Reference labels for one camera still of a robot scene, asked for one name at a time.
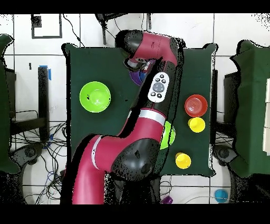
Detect purple bowl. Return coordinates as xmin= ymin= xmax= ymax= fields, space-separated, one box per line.
xmin=129 ymin=59 xmax=156 ymax=87

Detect green bowl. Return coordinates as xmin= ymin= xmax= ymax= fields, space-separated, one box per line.
xmin=79 ymin=81 xmax=112 ymax=113
xmin=159 ymin=120 xmax=176 ymax=151

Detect dark green table cloth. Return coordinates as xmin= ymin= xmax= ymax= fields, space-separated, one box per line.
xmin=61 ymin=41 xmax=218 ymax=178

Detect orange bowl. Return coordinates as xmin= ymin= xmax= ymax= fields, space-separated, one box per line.
xmin=184 ymin=94 xmax=209 ymax=118

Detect black bench with blue tape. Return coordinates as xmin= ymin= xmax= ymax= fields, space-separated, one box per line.
xmin=9 ymin=64 xmax=52 ymax=142

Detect yellow orange cup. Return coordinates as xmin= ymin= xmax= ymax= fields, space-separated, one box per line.
xmin=175 ymin=152 xmax=192 ymax=170

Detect green cloth side table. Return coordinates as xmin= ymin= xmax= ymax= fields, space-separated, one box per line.
xmin=229 ymin=39 xmax=270 ymax=178
xmin=0 ymin=34 xmax=21 ymax=175

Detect white boxes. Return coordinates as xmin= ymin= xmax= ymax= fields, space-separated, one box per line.
xmin=262 ymin=78 xmax=270 ymax=157

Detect blue bowl on floor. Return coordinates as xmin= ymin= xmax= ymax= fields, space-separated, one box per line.
xmin=214 ymin=188 xmax=229 ymax=203

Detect black camera stand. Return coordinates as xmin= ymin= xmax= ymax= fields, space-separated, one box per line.
xmin=94 ymin=13 xmax=152 ymax=45

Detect black floor cable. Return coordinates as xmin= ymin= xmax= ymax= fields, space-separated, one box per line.
xmin=62 ymin=13 xmax=85 ymax=48

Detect grey square floor frame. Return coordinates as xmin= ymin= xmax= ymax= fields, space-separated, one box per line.
xmin=31 ymin=13 xmax=63 ymax=39

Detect white floor cable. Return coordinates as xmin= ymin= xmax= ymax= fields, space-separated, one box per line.
xmin=184 ymin=195 xmax=235 ymax=204

